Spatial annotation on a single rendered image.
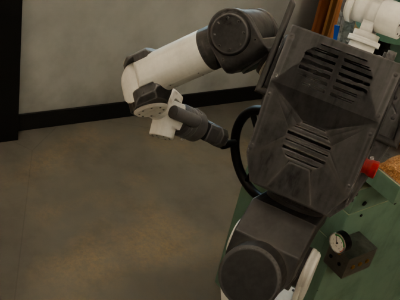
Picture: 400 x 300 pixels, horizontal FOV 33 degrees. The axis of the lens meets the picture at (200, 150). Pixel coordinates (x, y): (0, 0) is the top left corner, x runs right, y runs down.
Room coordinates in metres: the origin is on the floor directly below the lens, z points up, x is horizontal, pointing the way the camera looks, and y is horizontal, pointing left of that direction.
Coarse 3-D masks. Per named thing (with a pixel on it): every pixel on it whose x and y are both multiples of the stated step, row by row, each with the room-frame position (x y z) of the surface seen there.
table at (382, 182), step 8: (392, 152) 1.59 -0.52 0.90; (384, 160) 1.54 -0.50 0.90; (376, 176) 1.49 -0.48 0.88; (384, 176) 1.47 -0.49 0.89; (376, 184) 1.48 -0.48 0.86; (384, 184) 1.47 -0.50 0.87; (392, 184) 1.45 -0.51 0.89; (384, 192) 1.46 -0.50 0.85; (392, 192) 1.44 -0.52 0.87; (392, 200) 1.44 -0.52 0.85
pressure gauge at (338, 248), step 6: (336, 234) 1.45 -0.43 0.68; (342, 234) 1.45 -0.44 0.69; (330, 240) 1.46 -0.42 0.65; (342, 240) 1.43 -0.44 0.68; (348, 240) 1.44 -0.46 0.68; (330, 246) 1.45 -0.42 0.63; (336, 246) 1.44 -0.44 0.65; (342, 246) 1.43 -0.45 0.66; (348, 246) 1.43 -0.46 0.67; (336, 252) 1.43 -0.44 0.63; (342, 252) 1.42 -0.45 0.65
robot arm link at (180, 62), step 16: (144, 48) 1.28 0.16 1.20; (160, 48) 1.26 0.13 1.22; (176, 48) 1.23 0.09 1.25; (192, 48) 1.22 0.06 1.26; (128, 64) 1.29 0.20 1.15; (144, 64) 1.24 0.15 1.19; (160, 64) 1.22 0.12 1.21; (176, 64) 1.21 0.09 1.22; (192, 64) 1.21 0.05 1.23; (144, 80) 1.22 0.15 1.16; (160, 80) 1.21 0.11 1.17; (176, 80) 1.22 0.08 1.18; (144, 96) 1.21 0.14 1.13; (160, 96) 1.21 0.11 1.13; (144, 112) 1.24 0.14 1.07; (160, 112) 1.26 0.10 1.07
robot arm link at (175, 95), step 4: (172, 92) 1.44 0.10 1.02; (176, 92) 1.46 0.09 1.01; (172, 96) 1.43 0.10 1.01; (176, 96) 1.46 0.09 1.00; (180, 96) 1.48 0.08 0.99; (168, 100) 1.41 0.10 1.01; (172, 100) 1.43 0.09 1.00; (176, 100) 1.47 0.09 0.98; (180, 100) 1.48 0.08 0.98; (168, 104) 1.40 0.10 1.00; (168, 108) 1.40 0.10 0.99; (164, 112) 1.39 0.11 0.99; (160, 116) 1.38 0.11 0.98; (164, 116) 1.39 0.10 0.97
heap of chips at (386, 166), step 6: (396, 156) 1.53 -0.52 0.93; (384, 162) 1.51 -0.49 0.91; (390, 162) 1.50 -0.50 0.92; (396, 162) 1.50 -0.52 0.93; (384, 168) 1.49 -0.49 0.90; (390, 168) 1.48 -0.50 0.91; (396, 168) 1.48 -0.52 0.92; (390, 174) 1.47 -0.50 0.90; (396, 174) 1.47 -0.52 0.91; (396, 180) 1.46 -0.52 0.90
